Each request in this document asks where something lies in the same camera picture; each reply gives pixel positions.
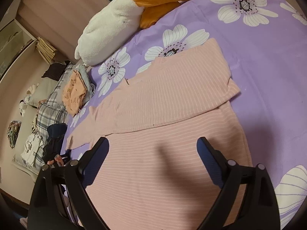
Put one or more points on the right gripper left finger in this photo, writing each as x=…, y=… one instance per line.
x=59, y=199

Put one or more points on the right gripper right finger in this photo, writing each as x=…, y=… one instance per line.
x=258, y=209

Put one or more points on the pink striped long-sleeve shirt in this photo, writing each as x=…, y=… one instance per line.
x=153, y=177

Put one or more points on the person's left hand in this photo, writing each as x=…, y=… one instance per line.
x=57, y=160

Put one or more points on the dark navy garment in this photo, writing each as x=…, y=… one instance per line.
x=56, y=133

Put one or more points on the plaid grey blanket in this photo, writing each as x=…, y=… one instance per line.
x=50, y=112

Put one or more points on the white stuffed toy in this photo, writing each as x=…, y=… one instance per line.
x=26, y=101

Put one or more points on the folded orange patterned garment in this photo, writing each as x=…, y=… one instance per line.
x=74, y=93

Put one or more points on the beige pillow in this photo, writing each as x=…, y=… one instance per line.
x=43, y=91

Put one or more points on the folded grey garment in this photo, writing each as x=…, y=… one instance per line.
x=81, y=68

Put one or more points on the dark brown cushion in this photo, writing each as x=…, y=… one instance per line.
x=56, y=70

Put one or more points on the wooden shelf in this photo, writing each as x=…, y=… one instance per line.
x=15, y=39

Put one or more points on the purple floral bed sheet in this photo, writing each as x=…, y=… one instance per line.
x=264, y=44

